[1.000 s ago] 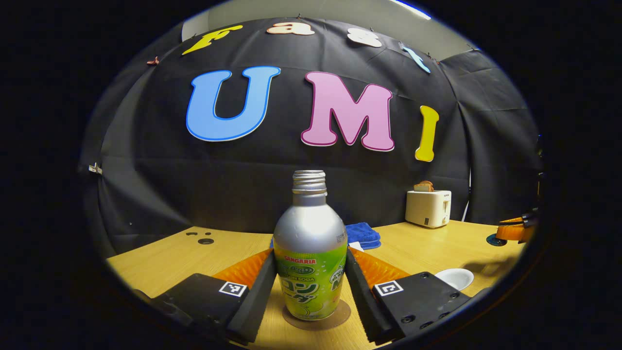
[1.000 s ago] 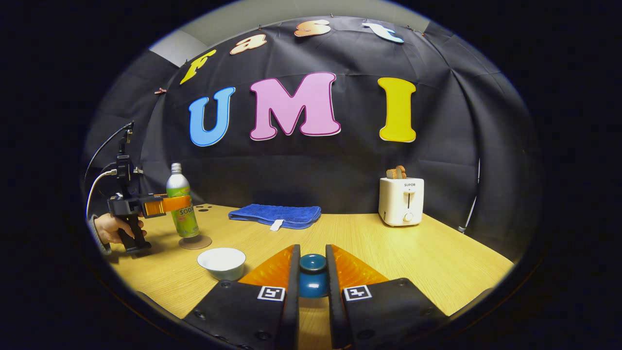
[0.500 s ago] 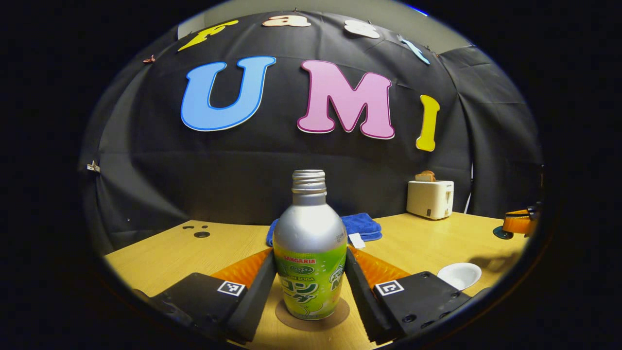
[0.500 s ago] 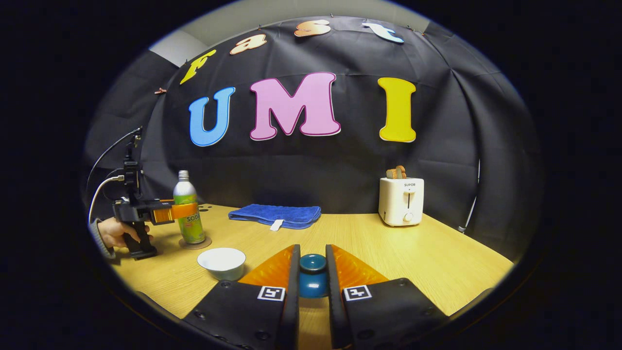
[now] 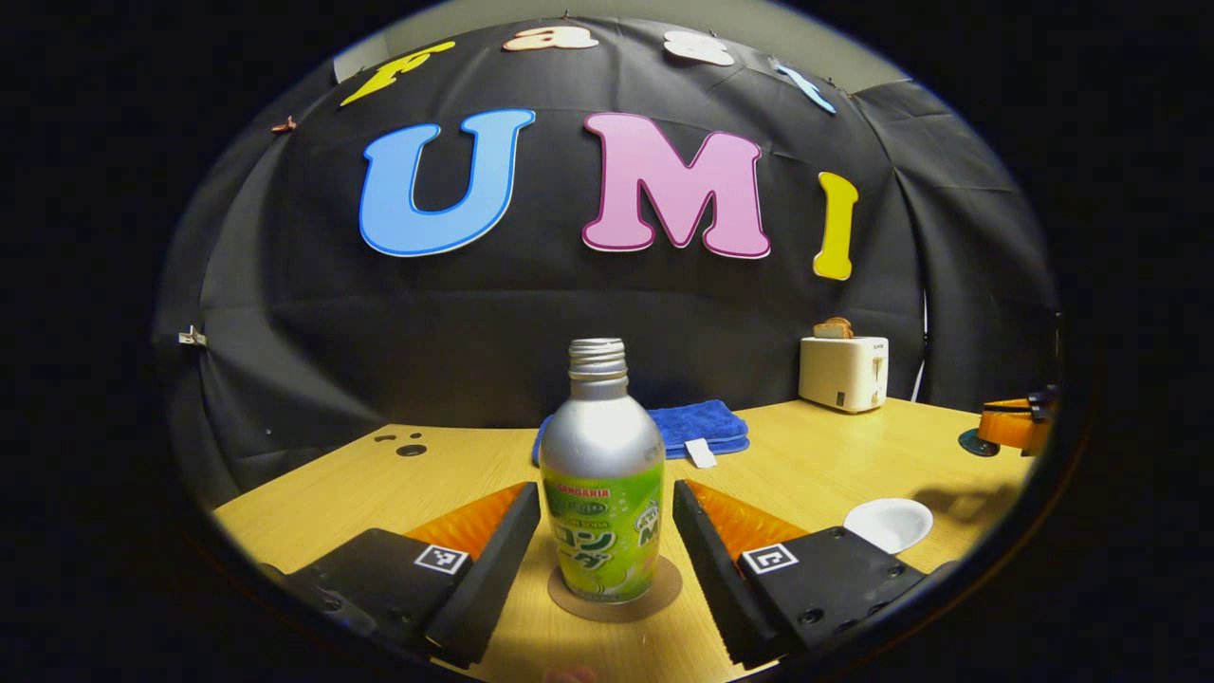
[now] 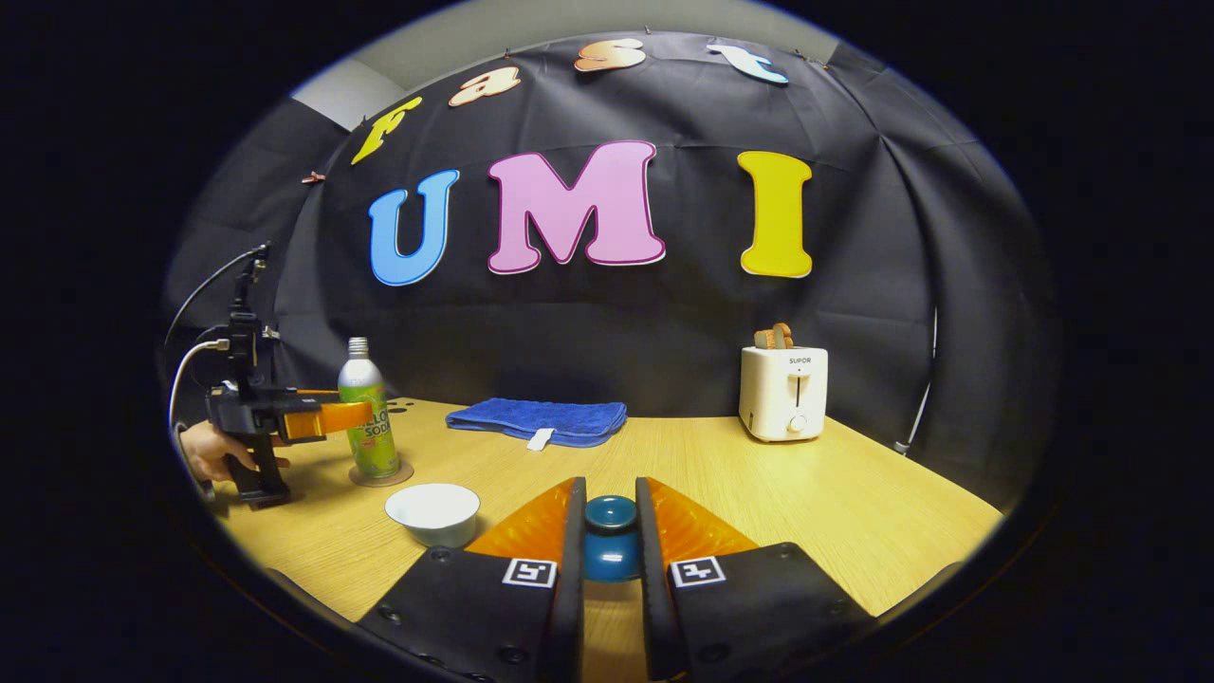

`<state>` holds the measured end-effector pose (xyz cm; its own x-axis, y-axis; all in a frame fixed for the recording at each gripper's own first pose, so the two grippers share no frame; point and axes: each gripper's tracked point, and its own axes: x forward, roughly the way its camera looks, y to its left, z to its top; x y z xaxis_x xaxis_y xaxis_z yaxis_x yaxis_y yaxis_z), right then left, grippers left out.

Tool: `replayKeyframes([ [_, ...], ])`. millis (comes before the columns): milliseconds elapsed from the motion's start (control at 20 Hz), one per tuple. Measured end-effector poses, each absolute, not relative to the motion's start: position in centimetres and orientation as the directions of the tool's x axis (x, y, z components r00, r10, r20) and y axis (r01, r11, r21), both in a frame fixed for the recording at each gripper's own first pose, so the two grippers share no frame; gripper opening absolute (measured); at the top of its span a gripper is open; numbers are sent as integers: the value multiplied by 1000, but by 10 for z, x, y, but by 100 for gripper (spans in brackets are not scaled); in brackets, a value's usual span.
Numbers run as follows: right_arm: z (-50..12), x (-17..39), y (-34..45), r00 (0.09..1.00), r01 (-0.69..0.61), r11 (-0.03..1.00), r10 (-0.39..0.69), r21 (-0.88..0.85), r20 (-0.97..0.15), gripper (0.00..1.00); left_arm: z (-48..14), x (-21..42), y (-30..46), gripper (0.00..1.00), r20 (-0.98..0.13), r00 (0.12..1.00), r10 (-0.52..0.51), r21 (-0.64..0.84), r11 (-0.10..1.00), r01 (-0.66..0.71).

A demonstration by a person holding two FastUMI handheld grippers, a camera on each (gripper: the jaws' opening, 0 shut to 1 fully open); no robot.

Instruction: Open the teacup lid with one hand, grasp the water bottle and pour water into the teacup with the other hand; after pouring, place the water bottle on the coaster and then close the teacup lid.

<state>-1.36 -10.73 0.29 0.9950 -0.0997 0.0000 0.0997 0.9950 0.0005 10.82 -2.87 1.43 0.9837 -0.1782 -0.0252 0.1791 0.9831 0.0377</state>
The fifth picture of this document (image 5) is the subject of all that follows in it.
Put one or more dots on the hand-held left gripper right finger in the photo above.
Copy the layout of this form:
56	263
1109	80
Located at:
716	579

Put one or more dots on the blue teacup lid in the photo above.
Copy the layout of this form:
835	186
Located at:
971	444

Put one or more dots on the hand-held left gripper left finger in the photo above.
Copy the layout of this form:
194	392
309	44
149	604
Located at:
488	579

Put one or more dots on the silver green label water bottle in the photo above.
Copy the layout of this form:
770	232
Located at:
602	474

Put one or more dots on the white teacup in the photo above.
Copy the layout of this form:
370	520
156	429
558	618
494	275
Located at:
887	524

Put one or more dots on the toasted bread slice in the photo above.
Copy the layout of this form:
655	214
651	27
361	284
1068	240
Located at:
823	332
842	326

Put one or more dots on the black backdrop cloth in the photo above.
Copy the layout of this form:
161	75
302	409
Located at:
474	323

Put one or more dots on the silver clip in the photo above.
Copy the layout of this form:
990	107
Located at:
193	337

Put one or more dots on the brown round coaster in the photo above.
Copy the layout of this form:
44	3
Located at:
654	596

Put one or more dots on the white toaster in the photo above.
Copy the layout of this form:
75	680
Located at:
844	375

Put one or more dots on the blue folded towel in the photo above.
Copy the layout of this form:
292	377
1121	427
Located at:
697	422

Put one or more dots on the copper clip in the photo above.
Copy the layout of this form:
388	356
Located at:
284	124

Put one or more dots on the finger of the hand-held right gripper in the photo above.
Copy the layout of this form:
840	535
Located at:
1015	429

